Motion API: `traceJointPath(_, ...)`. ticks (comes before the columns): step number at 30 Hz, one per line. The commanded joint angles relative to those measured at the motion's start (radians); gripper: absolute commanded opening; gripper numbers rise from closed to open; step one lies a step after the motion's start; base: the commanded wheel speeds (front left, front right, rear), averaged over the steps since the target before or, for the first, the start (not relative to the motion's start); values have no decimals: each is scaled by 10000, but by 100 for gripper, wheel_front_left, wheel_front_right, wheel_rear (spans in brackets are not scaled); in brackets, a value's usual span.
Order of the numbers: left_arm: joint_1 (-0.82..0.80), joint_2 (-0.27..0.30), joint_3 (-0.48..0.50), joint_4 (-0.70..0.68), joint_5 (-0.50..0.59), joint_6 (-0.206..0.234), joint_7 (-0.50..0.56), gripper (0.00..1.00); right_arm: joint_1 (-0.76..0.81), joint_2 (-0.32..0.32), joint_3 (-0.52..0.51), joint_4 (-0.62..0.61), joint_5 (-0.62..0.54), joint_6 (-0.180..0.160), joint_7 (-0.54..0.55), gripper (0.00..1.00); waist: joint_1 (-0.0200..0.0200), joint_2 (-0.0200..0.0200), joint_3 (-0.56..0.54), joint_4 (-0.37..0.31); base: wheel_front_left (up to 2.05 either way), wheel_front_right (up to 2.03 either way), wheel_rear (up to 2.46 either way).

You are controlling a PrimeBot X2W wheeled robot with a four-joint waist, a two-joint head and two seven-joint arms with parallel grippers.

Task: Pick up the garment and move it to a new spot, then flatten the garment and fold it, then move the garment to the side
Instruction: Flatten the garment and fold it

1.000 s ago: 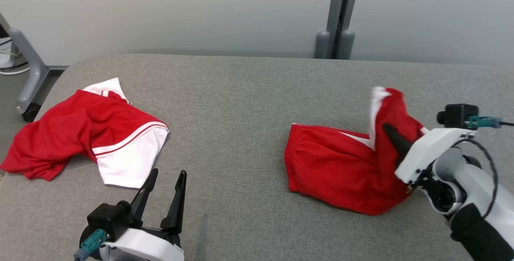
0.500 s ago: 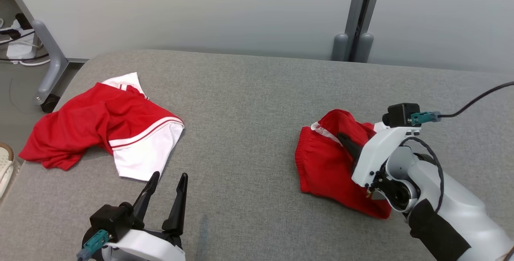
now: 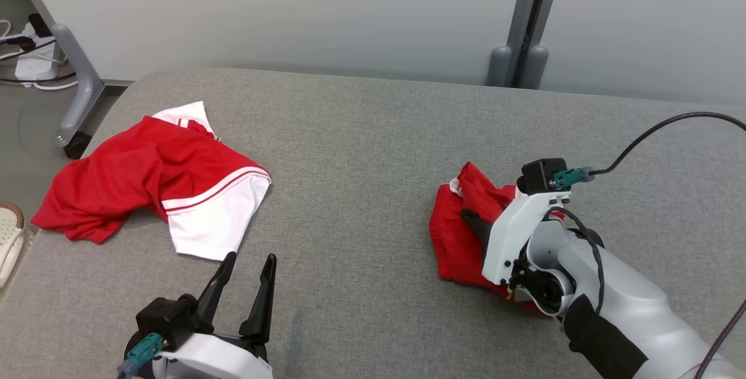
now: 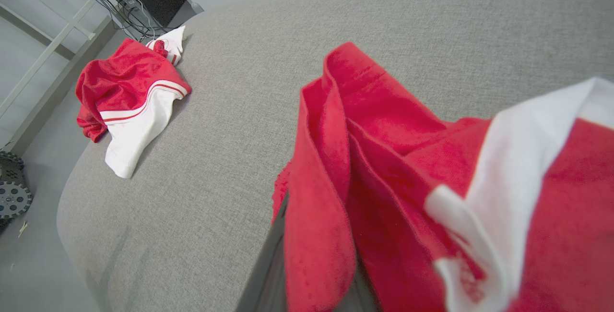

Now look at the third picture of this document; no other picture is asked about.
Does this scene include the white power strip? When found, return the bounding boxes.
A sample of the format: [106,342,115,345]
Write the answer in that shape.
[15,22,59,82]

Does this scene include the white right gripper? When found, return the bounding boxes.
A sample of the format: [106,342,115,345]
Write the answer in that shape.
[460,191,572,286]

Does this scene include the red shorts with white band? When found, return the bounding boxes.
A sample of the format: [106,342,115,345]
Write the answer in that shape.
[430,161,569,317]

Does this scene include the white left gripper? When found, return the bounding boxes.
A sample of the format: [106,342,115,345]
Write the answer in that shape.
[153,251,277,379]

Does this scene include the white floor cable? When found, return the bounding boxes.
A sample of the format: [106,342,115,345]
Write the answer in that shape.
[30,78,80,92]

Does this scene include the grey angled stand leg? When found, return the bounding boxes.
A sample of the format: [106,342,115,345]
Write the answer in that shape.
[5,0,106,148]

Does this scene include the teal left camera connector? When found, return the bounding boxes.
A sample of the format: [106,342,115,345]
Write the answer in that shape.
[117,332,165,378]

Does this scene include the black floor cable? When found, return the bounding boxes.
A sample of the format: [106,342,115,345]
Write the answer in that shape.
[0,70,78,86]

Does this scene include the grey rounded post foot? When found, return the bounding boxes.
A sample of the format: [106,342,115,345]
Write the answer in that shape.
[487,46,513,87]
[520,45,550,90]

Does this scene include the teal right camera connector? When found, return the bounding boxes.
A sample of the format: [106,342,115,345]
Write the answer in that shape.
[551,166,596,191]

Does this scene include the black power plug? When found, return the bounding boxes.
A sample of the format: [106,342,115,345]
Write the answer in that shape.
[27,13,54,39]

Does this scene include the grey partition post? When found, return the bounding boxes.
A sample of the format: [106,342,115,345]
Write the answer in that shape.
[506,0,566,88]

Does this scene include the red and white Bulls jersey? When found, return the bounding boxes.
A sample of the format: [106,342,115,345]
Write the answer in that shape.
[30,101,272,262]

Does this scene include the teal camera connector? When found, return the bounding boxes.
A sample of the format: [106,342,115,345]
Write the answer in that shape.
[117,332,165,378]
[551,166,596,191]

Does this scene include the thin black right gripper cable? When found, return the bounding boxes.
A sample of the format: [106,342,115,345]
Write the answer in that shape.
[542,206,607,317]

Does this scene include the cream laundry basket brown rim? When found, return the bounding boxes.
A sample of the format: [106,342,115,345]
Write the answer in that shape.
[0,201,27,290]

